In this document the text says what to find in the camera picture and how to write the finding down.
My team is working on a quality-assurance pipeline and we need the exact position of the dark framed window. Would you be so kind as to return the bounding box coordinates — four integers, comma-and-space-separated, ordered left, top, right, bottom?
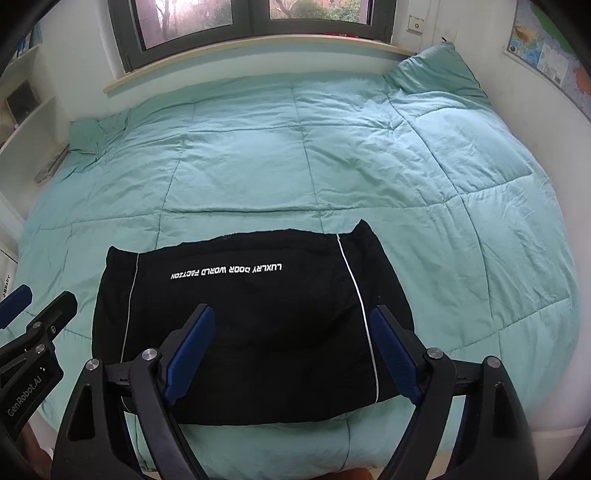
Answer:
108, 0, 398, 72

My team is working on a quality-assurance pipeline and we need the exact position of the white shelf unit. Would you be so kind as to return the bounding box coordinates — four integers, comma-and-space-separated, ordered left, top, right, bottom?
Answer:
0, 23, 71, 259

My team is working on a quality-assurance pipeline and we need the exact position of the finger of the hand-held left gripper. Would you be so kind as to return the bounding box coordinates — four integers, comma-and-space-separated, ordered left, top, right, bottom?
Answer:
0, 291, 78, 370
0, 285, 33, 329

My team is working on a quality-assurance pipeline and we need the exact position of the wall map poster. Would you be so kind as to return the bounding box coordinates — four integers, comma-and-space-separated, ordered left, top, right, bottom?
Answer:
505, 0, 591, 121

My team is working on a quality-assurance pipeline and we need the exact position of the teal quilted blanket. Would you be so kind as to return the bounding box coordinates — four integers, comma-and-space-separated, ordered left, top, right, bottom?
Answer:
9, 43, 583, 474

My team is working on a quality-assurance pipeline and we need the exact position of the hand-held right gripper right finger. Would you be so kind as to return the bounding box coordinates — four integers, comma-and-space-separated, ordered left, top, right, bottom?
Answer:
369, 305, 541, 480

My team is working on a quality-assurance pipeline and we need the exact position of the wooden edged window sill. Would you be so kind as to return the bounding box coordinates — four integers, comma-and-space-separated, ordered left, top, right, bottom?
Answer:
104, 32, 402, 96

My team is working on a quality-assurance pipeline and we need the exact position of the black jacket with grey piping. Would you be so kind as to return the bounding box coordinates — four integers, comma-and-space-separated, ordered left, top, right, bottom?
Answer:
91, 219, 416, 425

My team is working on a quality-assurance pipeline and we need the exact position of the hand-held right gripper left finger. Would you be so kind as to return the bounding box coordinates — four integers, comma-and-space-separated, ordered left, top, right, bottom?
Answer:
51, 303, 216, 480

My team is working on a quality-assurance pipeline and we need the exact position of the person's left forearm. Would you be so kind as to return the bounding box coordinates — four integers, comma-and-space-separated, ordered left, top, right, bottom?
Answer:
21, 422, 55, 480

